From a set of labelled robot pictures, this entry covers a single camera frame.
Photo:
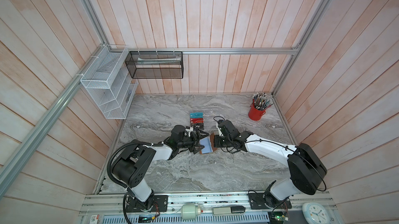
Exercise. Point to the brown leather card holder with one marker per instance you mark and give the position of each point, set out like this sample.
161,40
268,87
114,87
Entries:
208,143

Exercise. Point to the red metal pencil bucket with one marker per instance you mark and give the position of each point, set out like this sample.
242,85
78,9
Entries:
255,114

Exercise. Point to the clear acrylic card stand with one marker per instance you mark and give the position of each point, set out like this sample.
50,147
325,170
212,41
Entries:
211,121

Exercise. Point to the white wire mesh shelf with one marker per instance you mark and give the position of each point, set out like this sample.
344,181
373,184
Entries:
108,81

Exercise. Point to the black card in stand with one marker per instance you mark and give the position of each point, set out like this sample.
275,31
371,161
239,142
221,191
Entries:
197,126

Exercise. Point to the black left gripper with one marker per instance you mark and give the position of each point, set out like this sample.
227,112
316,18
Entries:
196,140

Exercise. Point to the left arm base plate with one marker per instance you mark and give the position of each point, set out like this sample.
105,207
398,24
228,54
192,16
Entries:
152,204

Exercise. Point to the white cylindrical device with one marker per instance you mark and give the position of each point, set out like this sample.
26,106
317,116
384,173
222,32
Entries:
190,211

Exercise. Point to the teal card in stand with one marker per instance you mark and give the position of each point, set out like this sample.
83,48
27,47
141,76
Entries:
196,115

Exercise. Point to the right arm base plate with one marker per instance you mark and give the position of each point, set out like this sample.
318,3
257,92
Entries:
266,201

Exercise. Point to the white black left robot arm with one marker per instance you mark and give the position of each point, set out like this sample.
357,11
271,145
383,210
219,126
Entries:
128,165

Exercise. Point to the grey black rectangular device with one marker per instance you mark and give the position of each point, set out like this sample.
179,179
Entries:
228,210

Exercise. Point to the red card in stand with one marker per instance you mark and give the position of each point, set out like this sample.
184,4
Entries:
196,120

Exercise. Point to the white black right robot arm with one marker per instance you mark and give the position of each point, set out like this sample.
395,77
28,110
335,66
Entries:
306,171

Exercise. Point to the black mesh wall basket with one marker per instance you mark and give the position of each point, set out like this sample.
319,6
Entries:
155,64

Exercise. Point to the white analog clock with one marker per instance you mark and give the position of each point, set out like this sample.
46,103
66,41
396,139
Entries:
315,213

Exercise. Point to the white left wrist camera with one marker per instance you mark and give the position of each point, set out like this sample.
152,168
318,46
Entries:
189,130

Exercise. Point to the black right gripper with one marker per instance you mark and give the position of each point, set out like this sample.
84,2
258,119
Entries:
216,141

